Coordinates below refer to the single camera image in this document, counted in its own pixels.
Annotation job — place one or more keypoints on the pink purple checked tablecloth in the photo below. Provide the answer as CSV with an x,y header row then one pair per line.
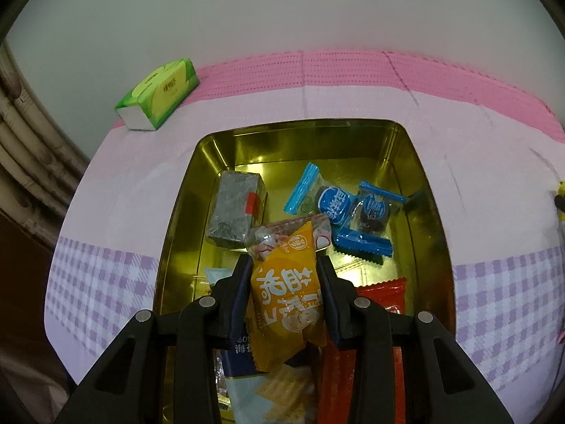
x,y
110,229

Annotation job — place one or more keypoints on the grey green snack packet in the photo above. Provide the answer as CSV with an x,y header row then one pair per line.
x,y
234,214

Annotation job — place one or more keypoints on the beige ribbed pipes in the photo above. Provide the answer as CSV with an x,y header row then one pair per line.
x,y
26,119

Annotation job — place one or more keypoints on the light blue candy packet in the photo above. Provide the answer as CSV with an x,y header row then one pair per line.
x,y
329,198

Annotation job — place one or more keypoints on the pink and white snack packet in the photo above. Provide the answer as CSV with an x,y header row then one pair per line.
x,y
273,236

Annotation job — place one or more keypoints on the yellow snack packet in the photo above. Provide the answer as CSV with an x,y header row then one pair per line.
x,y
282,291

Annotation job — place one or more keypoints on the dark blue candy packet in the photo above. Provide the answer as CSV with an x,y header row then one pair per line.
x,y
373,212

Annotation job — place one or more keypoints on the blue and white chip packet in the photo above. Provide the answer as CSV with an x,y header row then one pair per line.
x,y
265,393

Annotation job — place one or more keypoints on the green tissue pack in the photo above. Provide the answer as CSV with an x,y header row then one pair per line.
x,y
159,95

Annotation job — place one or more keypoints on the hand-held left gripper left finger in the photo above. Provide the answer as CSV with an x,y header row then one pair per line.
x,y
238,304

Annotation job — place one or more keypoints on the brown and gold tin box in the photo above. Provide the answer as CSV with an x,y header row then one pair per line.
x,y
287,154

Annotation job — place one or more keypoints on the small yellow candy packet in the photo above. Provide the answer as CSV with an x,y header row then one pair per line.
x,y
560,201

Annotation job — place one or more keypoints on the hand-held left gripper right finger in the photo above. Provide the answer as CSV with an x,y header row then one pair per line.
x,y
330,309

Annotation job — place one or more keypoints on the red snack packet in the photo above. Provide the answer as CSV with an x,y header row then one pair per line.
x,y
384,296

